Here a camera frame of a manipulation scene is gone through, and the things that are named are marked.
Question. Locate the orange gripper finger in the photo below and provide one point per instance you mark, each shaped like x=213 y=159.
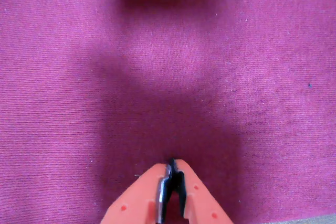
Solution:
x=136 y=195
x=199 y=195

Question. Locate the magenta fabric cloth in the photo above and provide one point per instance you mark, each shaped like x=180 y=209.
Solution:
x=78 y=77

